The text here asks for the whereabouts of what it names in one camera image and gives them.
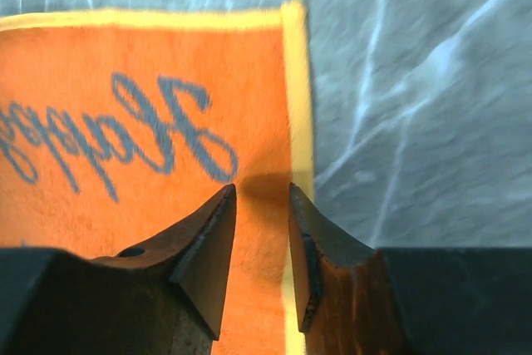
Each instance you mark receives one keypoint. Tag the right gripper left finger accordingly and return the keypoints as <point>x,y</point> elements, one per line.
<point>164,295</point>

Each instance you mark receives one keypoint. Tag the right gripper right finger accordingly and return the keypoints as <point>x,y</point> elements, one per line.
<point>353,299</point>

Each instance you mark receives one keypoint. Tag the orange and grey towel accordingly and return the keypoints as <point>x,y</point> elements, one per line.
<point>116,124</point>

